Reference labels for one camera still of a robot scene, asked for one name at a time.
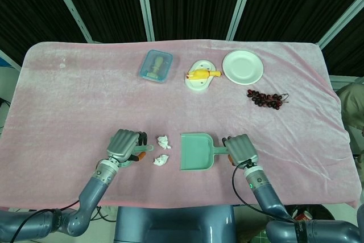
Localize wooden stamp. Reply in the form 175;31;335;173
146;57;164;77

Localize green plastic dustpan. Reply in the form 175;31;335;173
179;132;229;172

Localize white paper ball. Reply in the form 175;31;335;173
152;154;170;167
156;135;173;150

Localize blue-grey robot torso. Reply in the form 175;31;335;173
113;205;237;243

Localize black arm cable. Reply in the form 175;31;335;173
231;159;295;223
13;199;82;242

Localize red printed can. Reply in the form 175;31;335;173
292;208;313;221

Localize blue lidded plastic container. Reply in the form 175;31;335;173
138;49;175;85

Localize white oval soap dish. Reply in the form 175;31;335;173
184;59;216;93

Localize green hand brush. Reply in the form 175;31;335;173
121;145;155;167

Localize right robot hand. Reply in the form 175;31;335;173
221;134;259;167

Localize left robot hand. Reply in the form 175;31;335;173
106;129;148;164

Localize yellow rubber chicken toy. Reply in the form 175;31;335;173
186;69;222;80

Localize dark red grape bunch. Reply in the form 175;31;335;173
246;89;290;110

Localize white round plate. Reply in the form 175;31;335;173
222;50;264;85

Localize pink velvet tablecloth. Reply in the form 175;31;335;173
0;39;359;209

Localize beige cloth bundle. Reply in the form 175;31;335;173
336;83;364;138

